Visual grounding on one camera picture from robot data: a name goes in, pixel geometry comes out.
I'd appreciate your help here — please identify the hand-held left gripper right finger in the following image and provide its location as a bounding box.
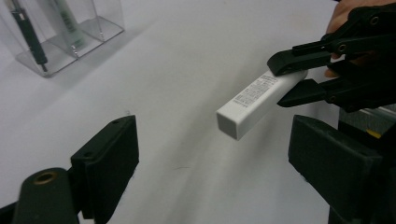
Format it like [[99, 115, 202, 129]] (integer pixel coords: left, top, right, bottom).
[[288, 114, 385, 220]]

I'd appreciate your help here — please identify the black pen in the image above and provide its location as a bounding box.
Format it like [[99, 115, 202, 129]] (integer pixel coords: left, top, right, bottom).
[[10, 0, 50, 73]]

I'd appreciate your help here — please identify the clear acrylic pen holder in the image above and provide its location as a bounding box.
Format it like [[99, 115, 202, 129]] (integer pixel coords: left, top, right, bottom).
[[0, 0, 125, 78]]

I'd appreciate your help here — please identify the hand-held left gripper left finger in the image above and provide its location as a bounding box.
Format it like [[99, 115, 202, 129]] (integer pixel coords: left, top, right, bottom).
[[70, 115, 140, 224]]

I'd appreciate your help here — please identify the green highlighter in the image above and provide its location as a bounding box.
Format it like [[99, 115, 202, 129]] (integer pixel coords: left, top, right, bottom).
[[54, 0, 89, 50]]

